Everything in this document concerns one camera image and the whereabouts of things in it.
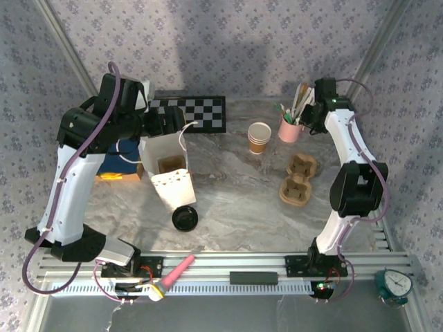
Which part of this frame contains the pink toy microphone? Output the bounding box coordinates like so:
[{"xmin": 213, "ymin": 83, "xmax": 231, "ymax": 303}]
[{"xmin": 147, "ymin": 255, "xmax": 197, "ymax": 302}]

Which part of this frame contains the pink holder cup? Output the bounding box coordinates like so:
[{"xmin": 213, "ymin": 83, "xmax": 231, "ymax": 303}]
[{"xmin": 278, "ymin": 113, "xmax": 306, "ymax": 143}]

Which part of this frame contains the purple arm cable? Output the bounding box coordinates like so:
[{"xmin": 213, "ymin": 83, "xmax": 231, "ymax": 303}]
[
  {"xmin": 21, "ymin": 61, "xmax": 155, "ymax": 305},
  {"xmin": 316, "ymin": 78, "xmax": 391, "ymax": 305}
]

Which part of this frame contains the black plastic cup lid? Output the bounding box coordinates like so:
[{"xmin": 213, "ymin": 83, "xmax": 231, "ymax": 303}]
[{"xmin": 172, "ymin": 205, "xmax": 199, "ymax": 232}]

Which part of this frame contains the black rectangular bar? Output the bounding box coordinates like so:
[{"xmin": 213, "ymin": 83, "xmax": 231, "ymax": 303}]
[{"xmin": 229, "ymin": 271, "xmax": 279, "ymax": 286}]

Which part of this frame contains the teal desk clock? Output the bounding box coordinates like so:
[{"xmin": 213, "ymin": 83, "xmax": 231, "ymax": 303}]
[{"xmin": 375, "ymin": 268, "xmax": 413, "ymax": 308}]

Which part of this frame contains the aluminium corner post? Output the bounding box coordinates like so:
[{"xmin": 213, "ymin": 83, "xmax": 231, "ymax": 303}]
[
  {"xmin": 33, "ymin": 0, "xmax": 100, "ymax": 100},
  {"xmin": 341, "ymin": 0, "xmax": 413, "ymax": 107}
]

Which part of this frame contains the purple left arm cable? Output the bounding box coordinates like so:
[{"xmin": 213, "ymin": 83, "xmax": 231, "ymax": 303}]
[{"xmin": 21, "ymin": 61, "xmax": 155, "ymax": 305}]

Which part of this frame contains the white slotted cable duct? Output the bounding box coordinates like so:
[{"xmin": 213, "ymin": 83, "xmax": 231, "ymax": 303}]
[{"xmin": 50, "ymin": 280, "xmax": 318, "ymax": 297}]

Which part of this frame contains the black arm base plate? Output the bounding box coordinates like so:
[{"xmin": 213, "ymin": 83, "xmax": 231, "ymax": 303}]
[
  {"xmin": 100, "ymin": 254, "xmax": 164, "ymax": 279},
  {"xmin": 284, "ymin": 255, "xmax": 349, "ymax": 277}
]

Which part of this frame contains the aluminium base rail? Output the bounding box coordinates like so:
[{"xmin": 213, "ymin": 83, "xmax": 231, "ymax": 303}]
[{"xmin": 37, "ymin": 251, "xmax": 419, "ymax": 282}]

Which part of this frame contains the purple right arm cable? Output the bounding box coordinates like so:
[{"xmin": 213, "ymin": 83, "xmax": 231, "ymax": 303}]
[{"xmin": 316, "ymin": 78, "xmax": 391, "ymax": 305}]

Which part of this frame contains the wooden stirrer stick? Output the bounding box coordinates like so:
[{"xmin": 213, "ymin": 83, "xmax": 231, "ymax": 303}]
[{"xmin": 298, "ymin": 82, "xmax": 311, "ymax": 113}]

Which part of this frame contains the small circuit board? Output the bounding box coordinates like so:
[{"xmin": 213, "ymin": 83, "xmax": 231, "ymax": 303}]
[
  {"xmin": 114, "ymin": 282, "xmax": 148, "ymax": 302},
  {"xmin": 311, "ymin": 280, "xmax": 336, "ymax": 299}
]

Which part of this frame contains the black and white chessboard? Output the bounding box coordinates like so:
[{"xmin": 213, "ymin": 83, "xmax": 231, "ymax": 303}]
[{"xmin": 148, "ymin": 95, "xmax": 228, "ymax": 135}]

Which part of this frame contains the white cartoon print paper bag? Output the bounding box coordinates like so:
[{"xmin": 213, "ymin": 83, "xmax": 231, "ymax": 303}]
[{"xmin": 116, "ymin": 120, "xmax": 199, "ymax": 212}]

